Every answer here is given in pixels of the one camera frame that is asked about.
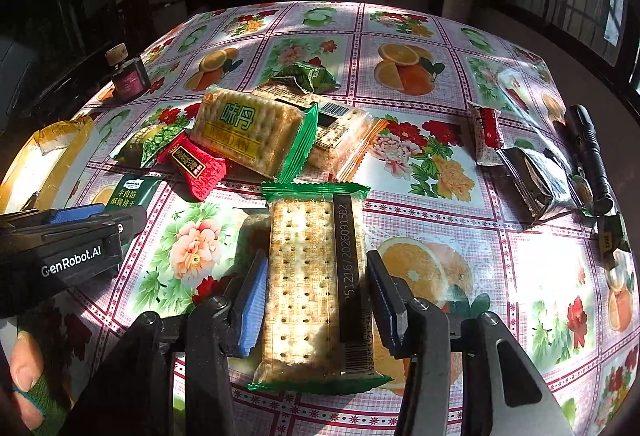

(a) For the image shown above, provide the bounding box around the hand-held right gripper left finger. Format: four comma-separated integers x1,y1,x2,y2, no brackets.
60,250,271,436

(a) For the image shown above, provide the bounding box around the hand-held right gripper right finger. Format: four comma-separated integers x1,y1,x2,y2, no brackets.
366,250,576,436

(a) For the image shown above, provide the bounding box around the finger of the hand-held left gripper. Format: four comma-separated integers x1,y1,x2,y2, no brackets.
0,204,117,229
30,207,149,247

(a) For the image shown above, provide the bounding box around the green-edged clear cracker packet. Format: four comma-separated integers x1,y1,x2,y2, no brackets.
247,181,393,391

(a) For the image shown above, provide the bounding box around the person's left hand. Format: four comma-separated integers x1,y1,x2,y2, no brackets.
9,330,68,436

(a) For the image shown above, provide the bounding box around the dark green biscuit packet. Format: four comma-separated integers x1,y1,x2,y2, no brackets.
107,173,163,211

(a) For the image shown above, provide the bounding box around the taped cardboard box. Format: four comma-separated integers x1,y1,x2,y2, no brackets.
0,118,96,215

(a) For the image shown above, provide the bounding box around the green leaf-print snack packet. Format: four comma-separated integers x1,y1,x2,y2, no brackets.
110,123,188,169

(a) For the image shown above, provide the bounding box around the red candy packet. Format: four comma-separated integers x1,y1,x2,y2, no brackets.
156,133,230,203

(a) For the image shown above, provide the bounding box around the dark ink bottle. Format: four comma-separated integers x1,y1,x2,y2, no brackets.
105,43,149,102

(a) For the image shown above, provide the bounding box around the cracker packet with green label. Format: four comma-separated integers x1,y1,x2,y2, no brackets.
192,86,319,184

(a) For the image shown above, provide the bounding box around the clear cracker packet orange edge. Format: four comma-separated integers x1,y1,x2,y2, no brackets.
252,83,390,181

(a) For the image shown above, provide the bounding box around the dark foil snack packet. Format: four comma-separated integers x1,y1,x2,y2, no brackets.
499,147,581,223

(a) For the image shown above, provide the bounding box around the red and white snack packet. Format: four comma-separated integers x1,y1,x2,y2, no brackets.
467,102,503,167

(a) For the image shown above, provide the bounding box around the small green snack packet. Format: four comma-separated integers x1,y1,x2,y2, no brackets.
270,62,342,94

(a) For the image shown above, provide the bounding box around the small green and yellow packet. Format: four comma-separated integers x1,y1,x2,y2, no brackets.
596,213,633,269

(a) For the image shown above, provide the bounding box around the floral fruit-print tablecloth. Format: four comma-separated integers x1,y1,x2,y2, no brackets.
0,0,640,436

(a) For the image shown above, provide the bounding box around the black flashlight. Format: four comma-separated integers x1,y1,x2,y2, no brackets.
564,104,615,215

